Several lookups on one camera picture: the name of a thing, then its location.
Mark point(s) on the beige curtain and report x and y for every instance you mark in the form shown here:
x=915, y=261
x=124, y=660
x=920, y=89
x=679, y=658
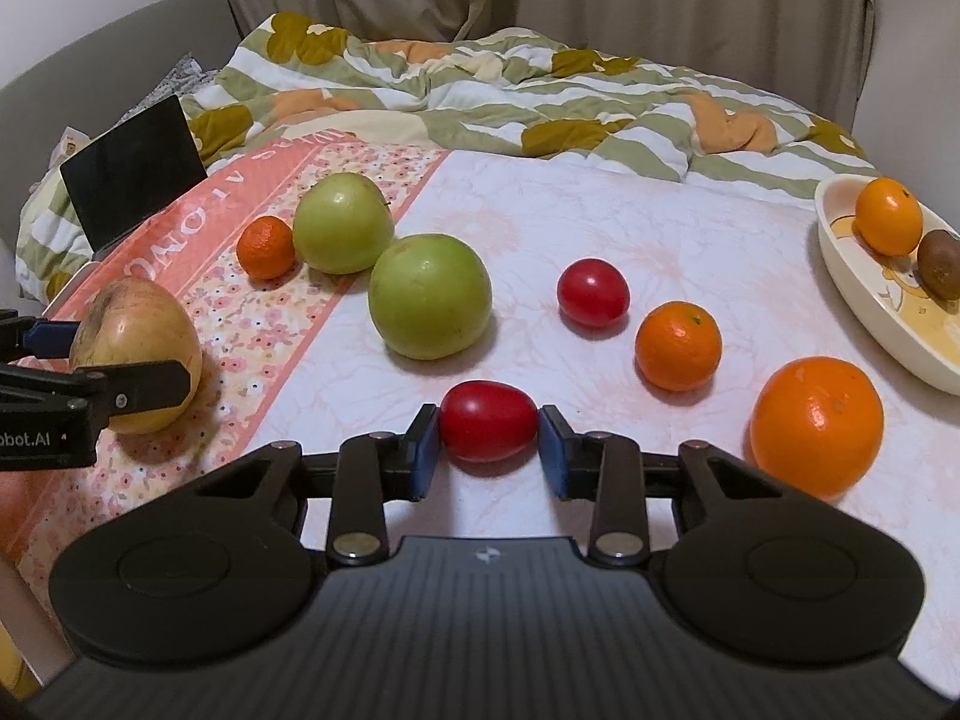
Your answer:
x=525, y=7

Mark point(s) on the medium orange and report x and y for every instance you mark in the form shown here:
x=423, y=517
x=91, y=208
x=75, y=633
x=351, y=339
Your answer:
x=889, y=216

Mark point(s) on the black tablet with case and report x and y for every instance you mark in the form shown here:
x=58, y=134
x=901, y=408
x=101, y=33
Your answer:
x=131, y=169

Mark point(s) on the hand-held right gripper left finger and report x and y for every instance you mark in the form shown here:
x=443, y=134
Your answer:
x=426, y=456

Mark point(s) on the cream oval bowl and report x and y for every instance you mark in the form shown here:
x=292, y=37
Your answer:
x=862, y=292

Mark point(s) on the round red tomato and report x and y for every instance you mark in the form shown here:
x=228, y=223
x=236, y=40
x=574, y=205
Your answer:
x=592, y=292

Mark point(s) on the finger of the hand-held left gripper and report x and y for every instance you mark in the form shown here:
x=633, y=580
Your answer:
x=142, y=384
x=51, y=337

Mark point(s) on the large green apple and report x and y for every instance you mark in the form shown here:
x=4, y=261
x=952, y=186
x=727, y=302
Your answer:
x=429, y=296

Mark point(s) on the green striped floral quilt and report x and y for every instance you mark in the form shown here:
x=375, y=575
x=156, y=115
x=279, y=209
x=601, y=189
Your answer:
x=480, y=101

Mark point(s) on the yellow brown apple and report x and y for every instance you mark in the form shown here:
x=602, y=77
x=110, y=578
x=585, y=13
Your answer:
x=135, y=322

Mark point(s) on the grey patterned cloth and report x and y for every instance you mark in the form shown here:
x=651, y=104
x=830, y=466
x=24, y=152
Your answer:
x=184, y=75

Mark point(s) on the pink floral bed sheet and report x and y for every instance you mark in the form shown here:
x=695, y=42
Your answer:
x=525, y=210

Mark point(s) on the small dark orange mandarin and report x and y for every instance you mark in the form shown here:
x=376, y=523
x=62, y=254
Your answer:
x=266, y=247

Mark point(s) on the grey bed headboard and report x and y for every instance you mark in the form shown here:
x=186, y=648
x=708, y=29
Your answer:
x=97, y=52

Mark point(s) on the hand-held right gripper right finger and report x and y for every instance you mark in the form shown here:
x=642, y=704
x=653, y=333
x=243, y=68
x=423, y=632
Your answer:
x=553, y=459

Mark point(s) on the brown kiwi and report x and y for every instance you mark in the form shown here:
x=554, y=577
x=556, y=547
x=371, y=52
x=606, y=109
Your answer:
x=941, y=264

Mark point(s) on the green apple with stem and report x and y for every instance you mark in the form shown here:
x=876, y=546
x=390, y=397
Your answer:
x=341, y=225

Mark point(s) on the oblong red tomato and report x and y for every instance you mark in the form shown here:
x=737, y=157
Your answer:
x=487, y=420

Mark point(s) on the large orange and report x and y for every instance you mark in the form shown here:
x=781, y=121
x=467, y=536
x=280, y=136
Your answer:
x=817, y=427

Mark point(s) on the small white box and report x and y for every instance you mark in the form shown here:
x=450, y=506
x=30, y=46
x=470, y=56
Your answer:
x=71, y=144

